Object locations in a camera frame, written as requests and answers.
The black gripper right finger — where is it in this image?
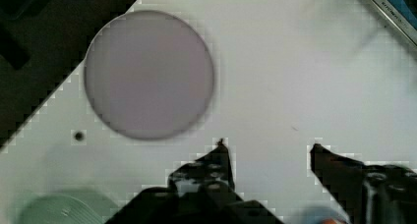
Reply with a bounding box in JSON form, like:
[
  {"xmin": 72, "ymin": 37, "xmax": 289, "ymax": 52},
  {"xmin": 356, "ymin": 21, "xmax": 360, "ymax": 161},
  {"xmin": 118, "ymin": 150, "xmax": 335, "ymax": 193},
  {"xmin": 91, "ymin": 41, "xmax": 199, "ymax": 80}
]
[{"xmin": 310, "ymin": 143, "xmax": 417, "ymax": 224}]

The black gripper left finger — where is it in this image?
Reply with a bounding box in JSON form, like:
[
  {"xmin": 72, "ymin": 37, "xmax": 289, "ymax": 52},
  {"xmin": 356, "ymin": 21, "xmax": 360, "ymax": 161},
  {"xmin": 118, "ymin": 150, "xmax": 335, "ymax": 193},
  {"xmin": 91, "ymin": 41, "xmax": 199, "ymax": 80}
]
[{"xmin": 167, "ymin": 139, "xmax": 235, "ymax": 204}]

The black toaster oven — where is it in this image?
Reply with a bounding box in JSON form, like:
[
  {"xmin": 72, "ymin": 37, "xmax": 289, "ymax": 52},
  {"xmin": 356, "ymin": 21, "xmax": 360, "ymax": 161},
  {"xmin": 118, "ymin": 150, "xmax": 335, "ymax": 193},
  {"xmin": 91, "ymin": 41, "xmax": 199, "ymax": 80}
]
[{"xmin": 371, "ymin": 0, "xmax": 417, "ymax": 45}]

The green cup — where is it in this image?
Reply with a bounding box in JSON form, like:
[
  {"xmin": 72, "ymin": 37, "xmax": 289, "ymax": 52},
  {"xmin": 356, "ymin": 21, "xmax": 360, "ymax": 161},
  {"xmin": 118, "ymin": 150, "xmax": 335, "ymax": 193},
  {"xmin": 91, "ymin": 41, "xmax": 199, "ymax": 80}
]
[{"xmin": 16, "ymin": 189, "xmax": 118, "ymax": 224}]

